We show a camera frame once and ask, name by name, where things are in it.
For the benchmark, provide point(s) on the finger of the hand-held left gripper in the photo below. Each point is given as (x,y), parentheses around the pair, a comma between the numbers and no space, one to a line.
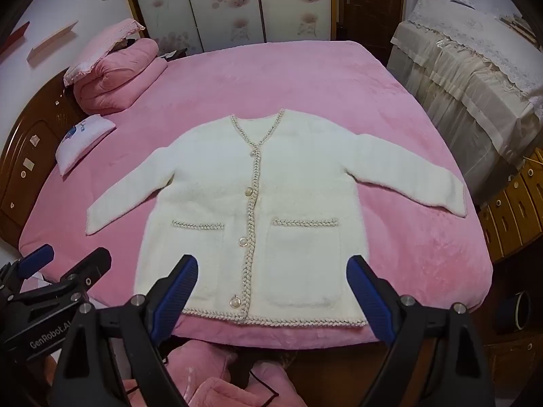
(39,255)
(91,263)

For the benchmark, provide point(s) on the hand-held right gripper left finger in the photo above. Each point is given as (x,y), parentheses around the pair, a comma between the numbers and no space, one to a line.
(182,288)

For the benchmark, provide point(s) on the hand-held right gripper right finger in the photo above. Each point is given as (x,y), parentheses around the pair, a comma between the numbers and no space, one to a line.
(369,296)

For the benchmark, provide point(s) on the white towel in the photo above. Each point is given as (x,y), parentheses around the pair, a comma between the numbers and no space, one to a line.
(297,186)

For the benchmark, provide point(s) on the person's pink pajama legs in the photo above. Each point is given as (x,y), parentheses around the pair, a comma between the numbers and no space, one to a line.
(199,360)

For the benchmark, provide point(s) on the carved wooden headboard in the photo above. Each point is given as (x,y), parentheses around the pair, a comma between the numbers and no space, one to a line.
(25,144)

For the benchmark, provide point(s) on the small white printed pillow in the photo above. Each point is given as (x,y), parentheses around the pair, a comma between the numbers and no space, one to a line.
(82,140)

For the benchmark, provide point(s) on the dark round container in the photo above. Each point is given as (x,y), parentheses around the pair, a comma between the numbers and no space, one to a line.
(511,313)

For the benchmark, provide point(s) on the wooden drawer cabinet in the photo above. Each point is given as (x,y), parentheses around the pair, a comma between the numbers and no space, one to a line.
(513,203)

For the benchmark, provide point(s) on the folded pink quilt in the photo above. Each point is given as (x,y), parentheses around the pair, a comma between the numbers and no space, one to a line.
(123,76)

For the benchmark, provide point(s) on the pink lace-edged pillow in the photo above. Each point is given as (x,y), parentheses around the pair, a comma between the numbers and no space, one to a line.
(102,46)

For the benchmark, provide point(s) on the pink plush bed blanket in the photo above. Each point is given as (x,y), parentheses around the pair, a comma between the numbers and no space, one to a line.
(297,80)

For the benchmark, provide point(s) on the cream lace-covered furniture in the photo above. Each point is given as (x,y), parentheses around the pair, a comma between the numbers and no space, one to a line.
(466,76)

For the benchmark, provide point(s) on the floral sliding wardrobe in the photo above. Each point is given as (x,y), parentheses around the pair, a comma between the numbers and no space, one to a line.
(225,4)

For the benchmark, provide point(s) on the brown wooden door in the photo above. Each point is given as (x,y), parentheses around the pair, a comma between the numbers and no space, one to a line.
(369,4)

